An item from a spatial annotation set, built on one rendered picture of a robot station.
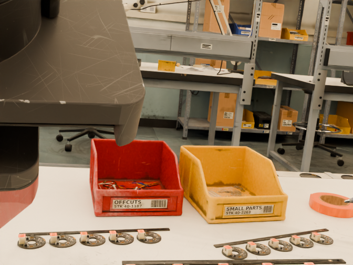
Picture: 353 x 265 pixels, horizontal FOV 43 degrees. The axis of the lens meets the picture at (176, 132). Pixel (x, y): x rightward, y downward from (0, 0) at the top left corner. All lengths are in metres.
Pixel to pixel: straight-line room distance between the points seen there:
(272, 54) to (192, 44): 2.47
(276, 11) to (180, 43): 2.09
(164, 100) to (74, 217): 4.19
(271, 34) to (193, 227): 4.00
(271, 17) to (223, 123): 1.10
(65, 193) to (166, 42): 1.96
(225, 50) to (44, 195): 2.07
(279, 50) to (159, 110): 1.42
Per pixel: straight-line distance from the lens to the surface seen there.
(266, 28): 4.42
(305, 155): 2.88
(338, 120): 5.08
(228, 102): 4.36
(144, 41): 2.47
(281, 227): 0.53
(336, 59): 2.78
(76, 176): 0.63
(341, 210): 0.59
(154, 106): 4.67
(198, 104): 4.73
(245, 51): 2.57
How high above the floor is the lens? 0.95
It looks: 12 degrees down
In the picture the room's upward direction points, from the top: 5 degrees clockwise
